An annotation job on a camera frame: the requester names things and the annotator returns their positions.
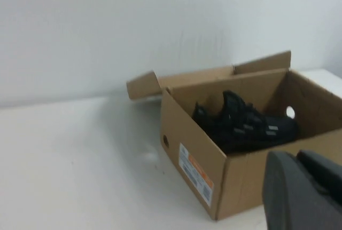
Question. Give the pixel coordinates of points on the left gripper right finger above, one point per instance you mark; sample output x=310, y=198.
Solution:
x=326, y=174

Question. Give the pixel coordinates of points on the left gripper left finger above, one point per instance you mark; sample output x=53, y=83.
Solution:
x=283, y=203

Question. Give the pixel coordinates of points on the black knit sneaker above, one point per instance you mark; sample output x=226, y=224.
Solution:
x=240, y=134

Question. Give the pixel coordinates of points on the brown cardboard shoe box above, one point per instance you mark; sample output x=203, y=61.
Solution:
x=240, y=182

